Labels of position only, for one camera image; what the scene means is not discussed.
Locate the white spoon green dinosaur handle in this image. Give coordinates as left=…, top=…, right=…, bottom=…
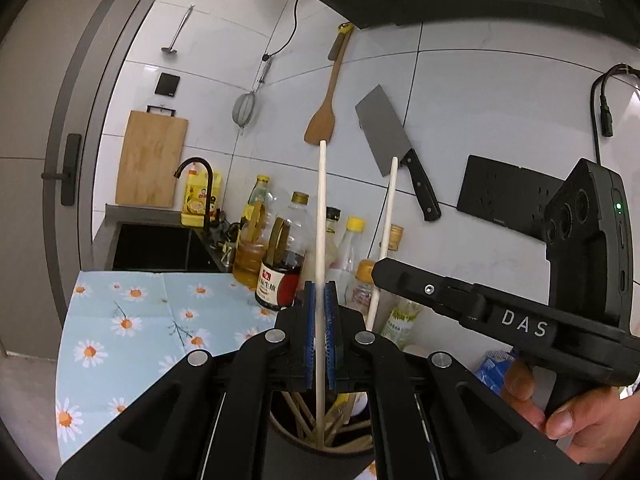
left=352, top=392, right=368, bottom=416

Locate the person's right hand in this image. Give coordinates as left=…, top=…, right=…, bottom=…
left=501, top=360, right=639, bottom=464

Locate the clear bottle yellow cap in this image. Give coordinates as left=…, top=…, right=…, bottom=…
left=326, top=217, right=366, bottom=304

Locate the clear bottle black cap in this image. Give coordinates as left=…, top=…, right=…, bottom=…
left=324, top=206, right=341, bottom=269

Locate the red label sauce bottle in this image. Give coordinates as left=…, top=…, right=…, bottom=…
left=255, top=217, right=305, bottom=311

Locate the tall clear bottle gold cap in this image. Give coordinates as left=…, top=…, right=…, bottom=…
left=278, top=192, right=314, bottom=258

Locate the green label vinegar bottle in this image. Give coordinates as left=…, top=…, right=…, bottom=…
left=381, top=299, right=422, bottom=349

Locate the white blue salt bag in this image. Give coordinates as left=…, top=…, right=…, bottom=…
left=474, top=350, right=514, bottom=394

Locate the amber oil bottle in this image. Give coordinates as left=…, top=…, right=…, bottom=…
left=232, top=174, right=270, bottom=288

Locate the yellow oil bottle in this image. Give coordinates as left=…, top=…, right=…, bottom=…
left=181, top=162, right=222, bottom=228

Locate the black cylindrical utensil holder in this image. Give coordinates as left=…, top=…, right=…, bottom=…
left=262, top=391, right=376, bottom=479

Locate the black faucet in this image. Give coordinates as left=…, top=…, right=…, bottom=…
left=174, top=156, right=215, bottom=232

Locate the black sink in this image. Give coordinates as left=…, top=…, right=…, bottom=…
left=91, top=205, right=230, bottom=273

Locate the metal mesh strainer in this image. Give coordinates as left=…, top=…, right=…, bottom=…
left=231, top=54, right=272, bottom=128

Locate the blue daisy tablecloth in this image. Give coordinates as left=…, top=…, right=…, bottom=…
left=55, top=271, right=277, bottom=462

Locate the wooden cutting board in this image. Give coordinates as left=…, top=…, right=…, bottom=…
left=115, top=110, right=189, bottom=208

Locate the grey door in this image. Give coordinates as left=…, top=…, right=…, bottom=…
left=1, top=0, right=155, bottom=359

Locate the black wall panel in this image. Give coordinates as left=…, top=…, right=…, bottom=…
left=456, top=155, right=563, bottom=240

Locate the wooden spatula on wall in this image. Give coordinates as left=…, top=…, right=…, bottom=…
left=304, top=22, right=354, bottom=145

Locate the cleaver with black handle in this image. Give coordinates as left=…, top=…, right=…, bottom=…
left=355, top=84, right=442, bottom=222

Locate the black power cable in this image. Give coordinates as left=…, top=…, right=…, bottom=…
left=588, top=63, right=640, bottom=166

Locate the black door handle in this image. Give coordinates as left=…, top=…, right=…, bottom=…
left=41, top=133, right=82, bottom=207

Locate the metal ladle on wall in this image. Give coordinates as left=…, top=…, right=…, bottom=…
left=160, top=4, right=195, bottom=55

